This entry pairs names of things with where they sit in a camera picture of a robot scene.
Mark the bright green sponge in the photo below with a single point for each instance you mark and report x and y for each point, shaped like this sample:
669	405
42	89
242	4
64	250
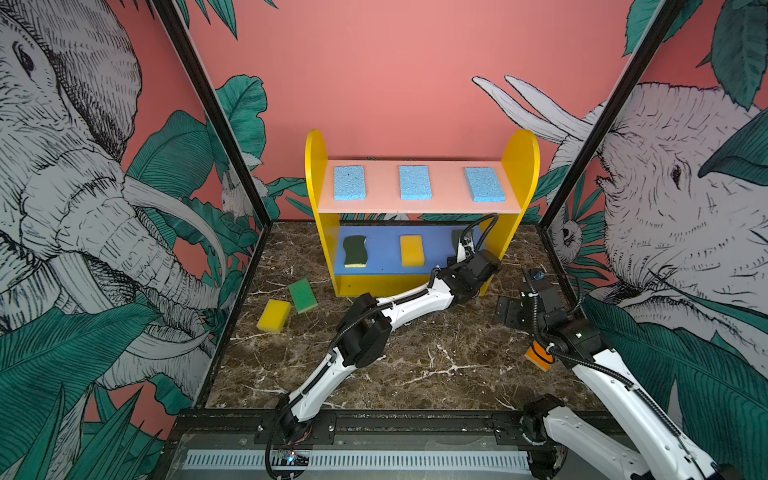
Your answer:
302	296

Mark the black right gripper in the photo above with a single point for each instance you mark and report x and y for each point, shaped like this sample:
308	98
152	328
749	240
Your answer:
515	306

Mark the black left frame post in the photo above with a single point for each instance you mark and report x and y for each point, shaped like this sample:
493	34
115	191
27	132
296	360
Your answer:
176	30

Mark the blue sponge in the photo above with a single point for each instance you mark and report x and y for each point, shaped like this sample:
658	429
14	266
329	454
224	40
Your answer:
484	185
349	183
415	183

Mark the black right frame post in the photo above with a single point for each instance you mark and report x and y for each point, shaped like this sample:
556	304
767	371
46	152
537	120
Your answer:
653	36

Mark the black frame post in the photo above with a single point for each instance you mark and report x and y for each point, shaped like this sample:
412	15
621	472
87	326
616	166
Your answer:
176	30
653	36

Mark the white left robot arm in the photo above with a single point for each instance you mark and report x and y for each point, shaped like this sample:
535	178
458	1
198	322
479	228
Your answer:
364	331

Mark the dark green sponge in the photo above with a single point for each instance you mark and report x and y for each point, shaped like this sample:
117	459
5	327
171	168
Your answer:
457	237
355	252

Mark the white vent strip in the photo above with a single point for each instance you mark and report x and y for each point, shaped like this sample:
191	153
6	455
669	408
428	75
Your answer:
512	462

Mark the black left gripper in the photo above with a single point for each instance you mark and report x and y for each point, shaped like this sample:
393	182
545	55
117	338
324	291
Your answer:
452	269

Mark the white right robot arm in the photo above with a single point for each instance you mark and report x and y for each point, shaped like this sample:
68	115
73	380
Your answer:
659	449

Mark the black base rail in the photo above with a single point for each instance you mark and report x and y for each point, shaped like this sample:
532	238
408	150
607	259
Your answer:
388	430

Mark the orange yellow sponge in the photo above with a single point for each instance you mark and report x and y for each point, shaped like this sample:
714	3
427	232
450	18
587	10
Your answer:
537	355

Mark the yellow pink blue shelf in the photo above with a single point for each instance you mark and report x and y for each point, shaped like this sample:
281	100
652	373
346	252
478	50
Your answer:
383	217

